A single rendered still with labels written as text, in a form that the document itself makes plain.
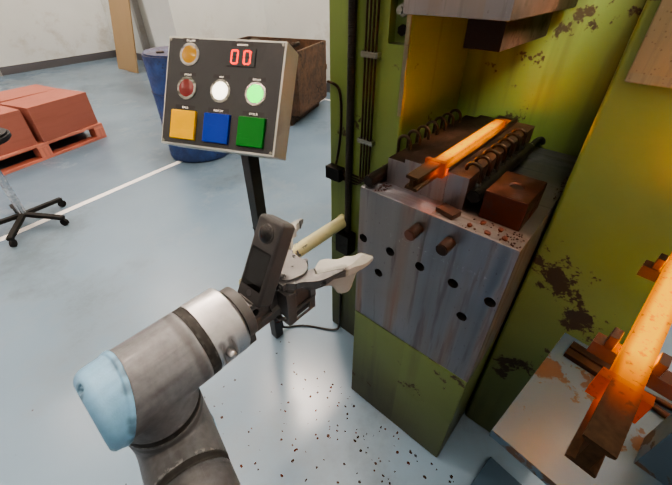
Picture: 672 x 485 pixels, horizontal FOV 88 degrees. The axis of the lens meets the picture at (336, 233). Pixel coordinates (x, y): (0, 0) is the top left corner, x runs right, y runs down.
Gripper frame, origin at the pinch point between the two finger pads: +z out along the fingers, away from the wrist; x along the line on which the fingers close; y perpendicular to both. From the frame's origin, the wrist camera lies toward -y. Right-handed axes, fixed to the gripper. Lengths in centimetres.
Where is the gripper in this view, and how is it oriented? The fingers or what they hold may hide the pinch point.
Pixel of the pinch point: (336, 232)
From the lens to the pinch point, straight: 55.4
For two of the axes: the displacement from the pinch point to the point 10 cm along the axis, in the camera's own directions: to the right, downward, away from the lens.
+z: 6.6, -4.4, 6.0
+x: 7.5, 3.9, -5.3
